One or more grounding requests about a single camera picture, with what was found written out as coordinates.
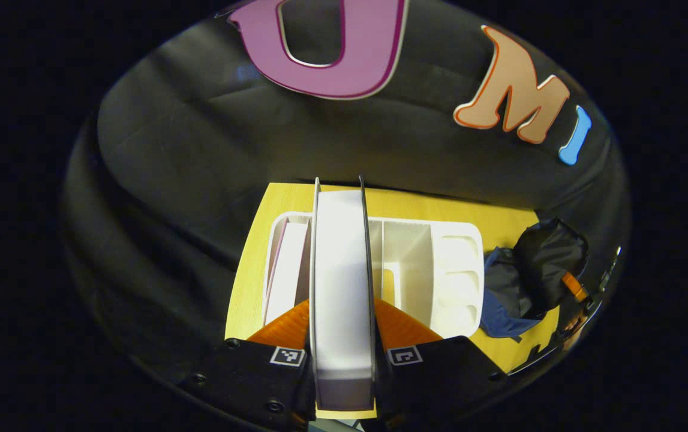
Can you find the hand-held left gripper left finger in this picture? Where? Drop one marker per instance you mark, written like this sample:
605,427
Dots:
260,378

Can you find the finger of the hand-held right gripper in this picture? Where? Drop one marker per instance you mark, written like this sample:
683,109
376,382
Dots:
574,287

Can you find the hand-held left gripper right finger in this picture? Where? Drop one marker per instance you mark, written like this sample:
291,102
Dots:
433,372

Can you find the blue schoolbag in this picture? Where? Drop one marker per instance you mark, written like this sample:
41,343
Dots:
547,258

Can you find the white plastic bookshelf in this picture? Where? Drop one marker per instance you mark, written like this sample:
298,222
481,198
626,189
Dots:
415,270

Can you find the pink book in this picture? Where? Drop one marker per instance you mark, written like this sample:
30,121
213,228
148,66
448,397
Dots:
290,270

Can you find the white and black book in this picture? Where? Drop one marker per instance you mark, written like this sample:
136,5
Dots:
344,288

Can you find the black backdrop cloth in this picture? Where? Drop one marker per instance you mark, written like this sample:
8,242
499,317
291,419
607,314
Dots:
230,138

